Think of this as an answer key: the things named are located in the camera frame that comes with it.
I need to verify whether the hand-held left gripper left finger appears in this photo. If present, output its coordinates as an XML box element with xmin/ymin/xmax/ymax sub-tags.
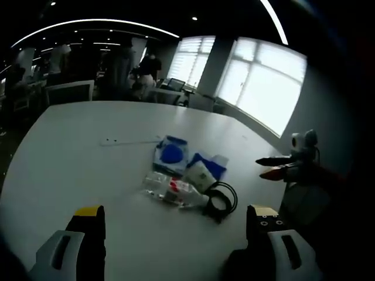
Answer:
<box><xmin>28</xmin><ymin>204</ymin><xmax>107</xmax><ymax>281</ymax></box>

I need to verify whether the open laptop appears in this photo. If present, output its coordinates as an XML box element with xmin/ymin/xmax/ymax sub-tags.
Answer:
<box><xmin>160</xmin><ymin>77</ymin><xmax>186</xmax><ymax>91</ymax></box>

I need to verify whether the curved ceiling light strip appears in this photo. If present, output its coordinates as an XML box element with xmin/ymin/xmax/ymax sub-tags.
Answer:
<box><xmin>11</xmin><ymin>19</ymin><xmax>180</xmax><ymax>49</ymax></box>
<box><xmin>260</xmin><ymin>0</ymin><xmax>289</xmax><ymax>45</ymax></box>

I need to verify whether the white tissue packet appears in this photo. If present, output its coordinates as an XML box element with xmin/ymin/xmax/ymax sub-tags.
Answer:
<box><xmin>182</xmin><ymin>163</ymin><xmax>215</xmax><ymax>194</ymax></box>

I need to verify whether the window with white blinds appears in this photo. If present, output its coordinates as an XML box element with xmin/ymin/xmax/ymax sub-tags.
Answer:
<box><xmin>216</xmin><ymin>36</ymin><xmax>309</xmax><ymax>139</ymax></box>
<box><xmin>168</xmin><ymin>35</ymin><xmax>217</xmax><ymax>89</ymax></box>

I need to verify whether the white flat strip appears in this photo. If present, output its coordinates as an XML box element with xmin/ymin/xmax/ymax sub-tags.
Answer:
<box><xmin>99</xmin><ymin>135</ymin><xmax>161</xmax><ymax>147</ymax></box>

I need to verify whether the blue and white round-print packet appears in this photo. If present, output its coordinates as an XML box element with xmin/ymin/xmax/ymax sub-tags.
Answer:
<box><xmin>153</xmin><ymin>134</ymin><xmax>190</xmax><ymax>173</ymax></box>

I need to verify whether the white table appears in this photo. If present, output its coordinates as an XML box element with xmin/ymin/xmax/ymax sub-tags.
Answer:
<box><xmin>0</xmin><ymin>100</ymin><xmax>295</xmax><ymax>281</ymax></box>

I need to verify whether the blue plastic packet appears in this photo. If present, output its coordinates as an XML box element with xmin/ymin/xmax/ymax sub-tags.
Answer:
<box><xmin>187</xmin><ymin>150</ymin><xmax>230</xmax><ymax>181</ymax></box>

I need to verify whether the black cable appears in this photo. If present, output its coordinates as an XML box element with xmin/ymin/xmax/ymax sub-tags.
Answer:
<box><xmin>201</xmin><ymin>180</ymin><xmax>238</xmax><ymax>225</ymax></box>

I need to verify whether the grey background desk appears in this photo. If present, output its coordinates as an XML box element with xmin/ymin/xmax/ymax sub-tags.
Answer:
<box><xmin>146</xmin><ymin>87</ymin><xmax>183</xmax><ymax>105</ymax></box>

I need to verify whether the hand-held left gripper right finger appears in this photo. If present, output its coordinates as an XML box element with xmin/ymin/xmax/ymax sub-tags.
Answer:
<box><xmin>246</xmin><ymin>204</ymin><xmax>316</xmax><ymax>281</ymax></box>

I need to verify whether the clear plastic bag red label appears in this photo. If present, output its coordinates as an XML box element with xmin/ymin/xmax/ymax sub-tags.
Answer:
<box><xmin>142</xmin><ymin>172</ymin><xmax>209</xmax><ymax>209</ymax></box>

